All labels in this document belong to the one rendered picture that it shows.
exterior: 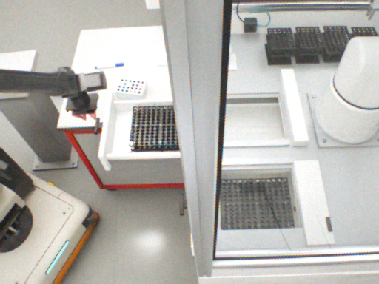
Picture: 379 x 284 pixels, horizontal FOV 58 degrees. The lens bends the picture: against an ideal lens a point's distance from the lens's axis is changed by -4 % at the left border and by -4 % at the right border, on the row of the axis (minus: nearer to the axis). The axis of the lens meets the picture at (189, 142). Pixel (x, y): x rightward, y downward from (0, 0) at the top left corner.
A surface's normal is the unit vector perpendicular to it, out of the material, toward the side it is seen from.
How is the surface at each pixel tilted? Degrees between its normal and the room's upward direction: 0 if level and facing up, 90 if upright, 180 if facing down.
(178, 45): 90
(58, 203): 0
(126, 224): 0
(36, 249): 0
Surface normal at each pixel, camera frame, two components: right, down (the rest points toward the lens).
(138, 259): -0.04, -0.52
